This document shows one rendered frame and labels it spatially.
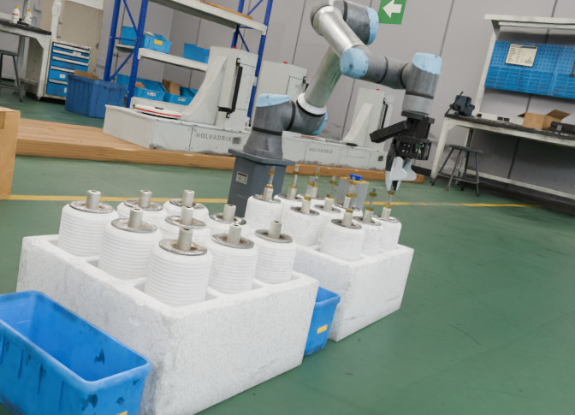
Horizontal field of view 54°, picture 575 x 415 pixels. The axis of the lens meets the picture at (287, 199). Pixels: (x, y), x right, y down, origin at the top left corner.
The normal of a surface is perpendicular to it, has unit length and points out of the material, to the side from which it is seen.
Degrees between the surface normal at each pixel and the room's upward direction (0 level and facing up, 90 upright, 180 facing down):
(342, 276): 90
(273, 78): 90
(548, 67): 90
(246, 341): 90
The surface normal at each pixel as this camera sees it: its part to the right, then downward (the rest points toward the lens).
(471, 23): -0.67, -0.01
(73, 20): 0.72, 0.26
